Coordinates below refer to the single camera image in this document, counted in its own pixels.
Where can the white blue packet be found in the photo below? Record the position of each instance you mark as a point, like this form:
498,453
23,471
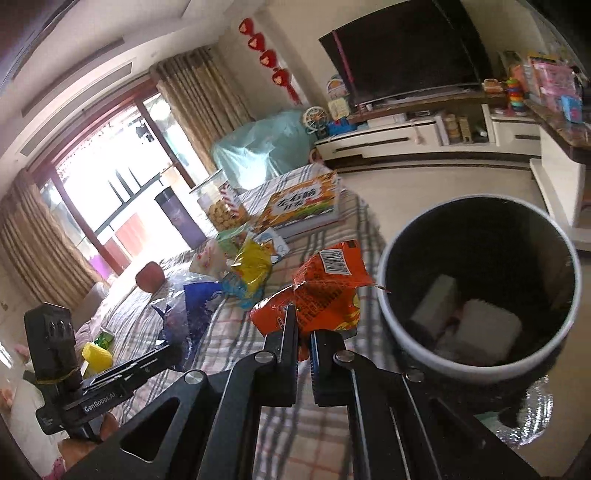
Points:
272,247

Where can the blue plastic bag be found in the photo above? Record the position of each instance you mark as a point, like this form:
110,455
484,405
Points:
194,309

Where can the clear cookie jar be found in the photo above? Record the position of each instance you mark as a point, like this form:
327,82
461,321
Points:
221,207

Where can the sliding glass door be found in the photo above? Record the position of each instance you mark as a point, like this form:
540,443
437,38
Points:
115,184

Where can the wide ceiling air vent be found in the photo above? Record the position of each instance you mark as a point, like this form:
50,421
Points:
78,108

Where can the marble top side counter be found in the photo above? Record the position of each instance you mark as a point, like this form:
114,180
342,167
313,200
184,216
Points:
558,175

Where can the white television cabinet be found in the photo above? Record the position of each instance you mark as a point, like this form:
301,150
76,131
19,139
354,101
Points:
392,138

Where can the white pink snack bag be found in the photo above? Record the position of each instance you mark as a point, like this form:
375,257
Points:
207,258

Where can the person's left hand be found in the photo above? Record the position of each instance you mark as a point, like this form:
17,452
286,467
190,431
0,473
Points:
87,445

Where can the teal covered furniture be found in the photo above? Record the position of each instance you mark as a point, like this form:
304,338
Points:
263,147

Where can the yellow plastic toy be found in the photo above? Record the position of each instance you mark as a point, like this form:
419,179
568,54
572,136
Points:
98,359

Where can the beige curtain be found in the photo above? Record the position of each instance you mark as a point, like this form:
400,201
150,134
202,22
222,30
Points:
41,240
198,106

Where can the red-orange snack bag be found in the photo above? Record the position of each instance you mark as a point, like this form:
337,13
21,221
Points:
318,295

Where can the yellow snack bag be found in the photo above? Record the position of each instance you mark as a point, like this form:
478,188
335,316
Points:
249,272

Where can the white foam block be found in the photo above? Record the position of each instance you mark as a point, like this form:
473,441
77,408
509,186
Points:
434,304
480,330

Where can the orange cover picture book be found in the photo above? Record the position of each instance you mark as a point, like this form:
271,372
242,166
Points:
300,203

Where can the toy house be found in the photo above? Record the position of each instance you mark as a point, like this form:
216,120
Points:
337,86

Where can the green box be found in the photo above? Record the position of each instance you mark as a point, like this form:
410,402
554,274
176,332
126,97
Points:
233,240

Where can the ferris wheel toy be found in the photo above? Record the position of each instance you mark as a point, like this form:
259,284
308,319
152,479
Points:
315,121

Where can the green packet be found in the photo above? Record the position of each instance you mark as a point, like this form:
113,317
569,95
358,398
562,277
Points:
104,338

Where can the white waste bin black liner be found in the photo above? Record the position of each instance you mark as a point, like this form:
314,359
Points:
415,341

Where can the black television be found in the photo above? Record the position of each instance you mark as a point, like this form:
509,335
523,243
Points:
406,50

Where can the purple bottle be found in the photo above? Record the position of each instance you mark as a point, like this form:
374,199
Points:
178,217

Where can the pink toy box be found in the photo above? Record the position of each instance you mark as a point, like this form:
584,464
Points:
547,83

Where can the yellow green toy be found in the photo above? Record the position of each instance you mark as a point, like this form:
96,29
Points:
339,109

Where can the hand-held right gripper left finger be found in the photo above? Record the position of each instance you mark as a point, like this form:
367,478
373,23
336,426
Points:
287,364

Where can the narrow ceiling air vent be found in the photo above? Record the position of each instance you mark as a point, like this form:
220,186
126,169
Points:
69,59

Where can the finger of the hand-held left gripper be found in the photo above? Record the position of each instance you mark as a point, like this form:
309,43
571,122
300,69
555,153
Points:
154,362

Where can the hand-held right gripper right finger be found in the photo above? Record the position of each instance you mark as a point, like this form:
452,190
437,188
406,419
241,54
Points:
330,369

